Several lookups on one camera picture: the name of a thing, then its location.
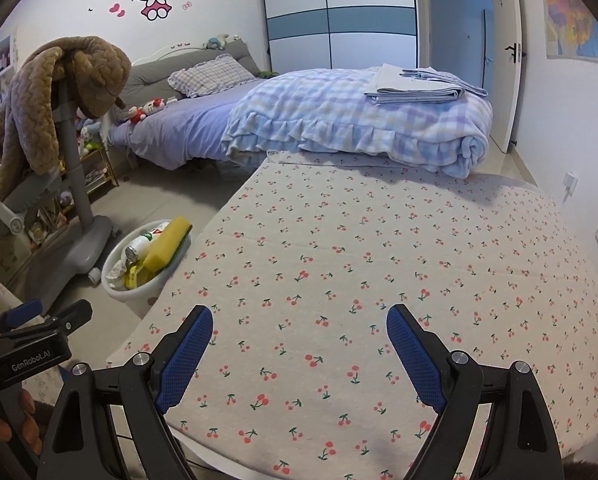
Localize cherry print mattress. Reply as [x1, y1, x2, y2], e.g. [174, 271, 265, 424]
[106, 150, 598, 480]

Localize yellow plastic bag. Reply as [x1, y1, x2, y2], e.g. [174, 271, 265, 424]
[143, 216, 192, 273]

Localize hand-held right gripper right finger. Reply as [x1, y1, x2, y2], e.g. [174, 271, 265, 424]
[386, 304, 564, 480]

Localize pile of plush toys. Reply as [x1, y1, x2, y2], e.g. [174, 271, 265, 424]
[76, 115, 107, 158]

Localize grey padded headboard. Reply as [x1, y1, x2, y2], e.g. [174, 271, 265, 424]
[124, 40, 262, 111]

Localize white blue wardrobe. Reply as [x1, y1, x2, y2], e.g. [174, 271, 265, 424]
[255, 0, 422, 77]

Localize white plastic basin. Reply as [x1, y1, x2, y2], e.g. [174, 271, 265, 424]
[101, 217, 194, 303]

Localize purple bed sheet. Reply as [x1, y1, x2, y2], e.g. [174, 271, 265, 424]
[108, 77, 280, 171]

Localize small yellow wrapper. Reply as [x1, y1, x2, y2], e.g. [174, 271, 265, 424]
[124, 262, 152, 291]

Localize checked pillow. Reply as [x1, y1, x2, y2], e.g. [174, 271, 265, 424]
[168, 54, 254, 99]

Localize white door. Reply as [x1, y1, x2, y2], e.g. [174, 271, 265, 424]
[489, 0, 526, 153]

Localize checked ruffled blanket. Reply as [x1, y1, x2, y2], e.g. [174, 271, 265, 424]
[221, 67, 494, 178]

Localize folded pale sheets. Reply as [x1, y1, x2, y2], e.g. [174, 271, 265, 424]
[364, 63, 488, 106]

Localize gold metal rack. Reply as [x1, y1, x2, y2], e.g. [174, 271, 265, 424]
[76, 147, 120, 196]

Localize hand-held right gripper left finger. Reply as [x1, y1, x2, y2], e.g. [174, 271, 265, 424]
[36, 304, 214, 480]

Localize brown plush jacket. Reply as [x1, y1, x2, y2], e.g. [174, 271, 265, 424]
[0, 35, 132, 201]

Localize white red cat plush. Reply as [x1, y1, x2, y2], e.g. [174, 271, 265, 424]
[128, 97, 168, 125]

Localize white plastic bottle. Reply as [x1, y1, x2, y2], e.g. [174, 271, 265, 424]
[124, 237, 152, 263]

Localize beige printed box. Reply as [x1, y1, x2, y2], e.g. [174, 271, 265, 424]
[0, 230, 34, 286]

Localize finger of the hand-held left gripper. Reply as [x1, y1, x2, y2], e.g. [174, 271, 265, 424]
[0, 298, 44, 333]
[36, 300, 94, 341]

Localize pale plush toy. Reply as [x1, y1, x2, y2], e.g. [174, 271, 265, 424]
[202, 33, 240, 51]

